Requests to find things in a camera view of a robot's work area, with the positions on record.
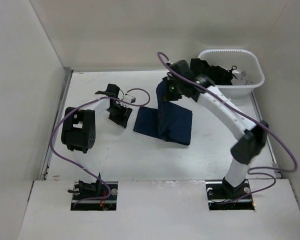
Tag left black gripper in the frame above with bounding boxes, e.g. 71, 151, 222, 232
106, 102, 132, 129

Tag dark blue denim trousers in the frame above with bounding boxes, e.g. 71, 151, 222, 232
133, 81, 193, 146

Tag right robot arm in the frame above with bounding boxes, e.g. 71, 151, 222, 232
162, 60, 268, 200

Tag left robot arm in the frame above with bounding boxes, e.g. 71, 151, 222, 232
58, 83, 135, 154

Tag black garment in basket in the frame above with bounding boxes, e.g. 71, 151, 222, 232
190, 58, 237, 86

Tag white plastic basket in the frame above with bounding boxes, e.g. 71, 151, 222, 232
198, 49, 265, 99

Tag white patterned garment in basket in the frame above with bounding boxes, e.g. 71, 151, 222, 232
231, 71, 253, 86

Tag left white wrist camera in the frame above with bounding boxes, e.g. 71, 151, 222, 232
121, 93, 136, 104

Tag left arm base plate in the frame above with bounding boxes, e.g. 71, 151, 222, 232
67, 180, 119, 211

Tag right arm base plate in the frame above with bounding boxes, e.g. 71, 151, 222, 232
205, 180, 255, 211

